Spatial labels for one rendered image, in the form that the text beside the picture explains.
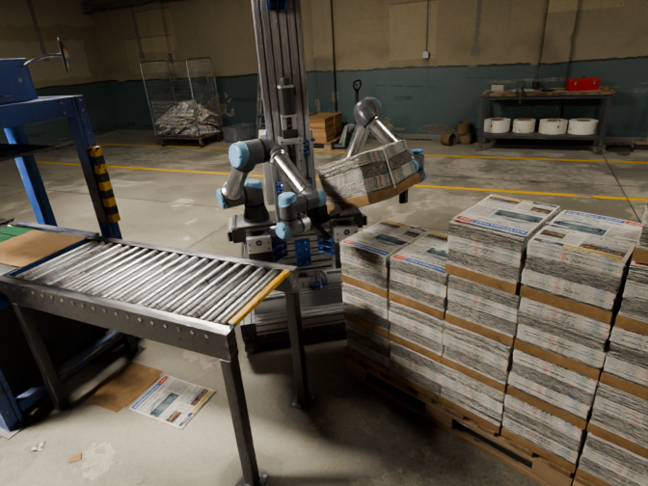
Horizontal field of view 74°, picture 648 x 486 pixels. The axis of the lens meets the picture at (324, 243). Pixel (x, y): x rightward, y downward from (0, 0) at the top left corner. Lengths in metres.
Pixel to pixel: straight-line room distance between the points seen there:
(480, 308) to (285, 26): 1.72
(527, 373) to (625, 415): 0.32
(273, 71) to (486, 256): 1.51
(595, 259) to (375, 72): 7.49
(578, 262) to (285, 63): 1.74
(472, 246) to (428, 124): 6.96
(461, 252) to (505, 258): 0.17
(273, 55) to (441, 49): 6.12
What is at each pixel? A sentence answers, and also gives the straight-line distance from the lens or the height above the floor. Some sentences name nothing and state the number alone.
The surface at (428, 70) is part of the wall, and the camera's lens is 8.51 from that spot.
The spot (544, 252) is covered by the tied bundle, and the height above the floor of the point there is 1.03.
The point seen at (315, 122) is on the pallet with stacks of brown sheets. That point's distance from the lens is 8.13.
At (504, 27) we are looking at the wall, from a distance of 8.35.
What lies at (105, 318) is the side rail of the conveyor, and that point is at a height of 0.73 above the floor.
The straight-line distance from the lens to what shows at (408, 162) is 2.16.
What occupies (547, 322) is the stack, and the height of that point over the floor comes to 0.76.
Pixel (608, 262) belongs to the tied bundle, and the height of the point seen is 1.05.
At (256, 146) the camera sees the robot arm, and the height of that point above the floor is 1.31.
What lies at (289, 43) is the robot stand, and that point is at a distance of 2.56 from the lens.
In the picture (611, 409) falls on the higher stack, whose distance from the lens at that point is 1.86.
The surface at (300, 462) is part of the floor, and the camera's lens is 2.19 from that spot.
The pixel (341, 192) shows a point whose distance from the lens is 2.02.
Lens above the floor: 1.69
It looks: 24 degrees down
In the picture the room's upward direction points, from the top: 4 degrees counter-clockwise
